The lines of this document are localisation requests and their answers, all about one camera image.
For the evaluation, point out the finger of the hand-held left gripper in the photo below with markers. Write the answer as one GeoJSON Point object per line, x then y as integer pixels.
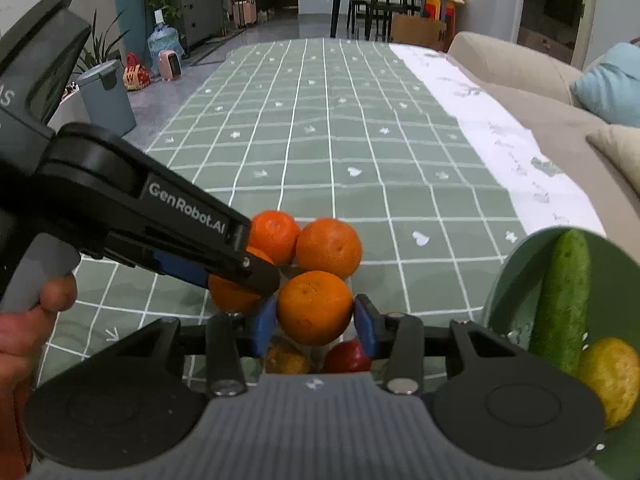
{"type": "Point", "coordinates": [180, 267]}

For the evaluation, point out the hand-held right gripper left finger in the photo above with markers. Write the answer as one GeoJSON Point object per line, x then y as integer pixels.
{"type": "Point", "coordinates": [264, 327]}

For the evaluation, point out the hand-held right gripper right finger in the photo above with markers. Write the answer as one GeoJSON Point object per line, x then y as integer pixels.
{"type": "Point", "coordinates": [365, 330]}

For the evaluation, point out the orange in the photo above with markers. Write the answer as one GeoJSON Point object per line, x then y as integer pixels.
{"type": "Point", "coordinates": [286, 359]}
{"type": "Point", "coordinates": [231, 297]}
{"type": "Point", "coordinates": [314, 310]}
{"type": "Point", "coordinates": [274, 235]}
{"type": "Point", "coordinates": [330, 247]}

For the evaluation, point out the person's left hand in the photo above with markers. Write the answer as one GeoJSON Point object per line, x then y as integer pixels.
{"type": "Point", "coordinates": [17, 350]}

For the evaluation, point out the red apple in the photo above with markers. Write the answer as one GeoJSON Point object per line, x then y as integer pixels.
{"type": "Point", "coordinates": [347, 357]}

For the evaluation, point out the grey trash bin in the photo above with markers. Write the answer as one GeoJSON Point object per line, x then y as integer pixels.
{"type": "Point", "coordinates": [107, 97]}

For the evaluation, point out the red patterned bag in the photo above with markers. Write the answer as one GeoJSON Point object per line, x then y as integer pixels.
{"type": "Point", "coordinates": [135, 75]}

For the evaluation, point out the potted green plant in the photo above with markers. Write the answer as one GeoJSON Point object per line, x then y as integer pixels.
{"type": "Point", "coordinates": [100, 45]}

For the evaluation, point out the pink space heater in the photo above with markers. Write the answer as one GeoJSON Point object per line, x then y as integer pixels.
{"type": "Point", "coordinates": [170, 62]}

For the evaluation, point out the green bowl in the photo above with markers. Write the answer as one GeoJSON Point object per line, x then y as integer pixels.
{"type": "Point", "coordinates": [510, 280]}

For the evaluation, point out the blue water jug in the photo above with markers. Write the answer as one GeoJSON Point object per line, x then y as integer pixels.
{"type": "Point", "coordinates": [164, 37]}

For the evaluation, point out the green checked tablecloth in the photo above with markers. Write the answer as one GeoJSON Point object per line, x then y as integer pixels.
{"type": "Point", "coordinates": [320, 135]}

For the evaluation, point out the green cucumber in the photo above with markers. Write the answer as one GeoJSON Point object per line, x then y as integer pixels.
{"type": "Point", "coordinates": [562, 295]}

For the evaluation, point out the dark grey cabinet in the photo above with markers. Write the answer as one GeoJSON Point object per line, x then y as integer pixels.
{"type": "Point", "coordinates": [200, 5]}

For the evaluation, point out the white printed cloth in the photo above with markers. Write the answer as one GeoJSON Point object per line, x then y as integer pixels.
{"type": "Point", "coordinates": [500, 135]}

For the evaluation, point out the pink suitcase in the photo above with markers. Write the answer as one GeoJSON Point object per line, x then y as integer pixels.
{"type": "Point", "coordinates": [243, 2]}

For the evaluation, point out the yellow lemon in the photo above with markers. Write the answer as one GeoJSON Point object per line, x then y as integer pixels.
{"type": "Point", "coordinates": [612, 380]}

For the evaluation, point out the beige sofa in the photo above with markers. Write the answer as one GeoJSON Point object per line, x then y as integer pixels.
{"type": "Point", "coordinates": [520, 80]}

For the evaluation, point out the brown cardboard box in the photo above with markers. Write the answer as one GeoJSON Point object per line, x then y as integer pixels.
{"type": "Point", "coordinates": [417, 32]}

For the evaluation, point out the beige pillow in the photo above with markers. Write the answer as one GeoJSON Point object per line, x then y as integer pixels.
{"type": "Point", "coordinates": [620, 152]}

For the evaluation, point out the colourful printed box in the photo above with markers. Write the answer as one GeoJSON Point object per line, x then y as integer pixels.
{"type": "Point", "coordinates": [437, 10]}

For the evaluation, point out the light blue pillow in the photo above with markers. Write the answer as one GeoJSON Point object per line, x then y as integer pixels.
{"type": "Point", "coordinates": [612, 85]}

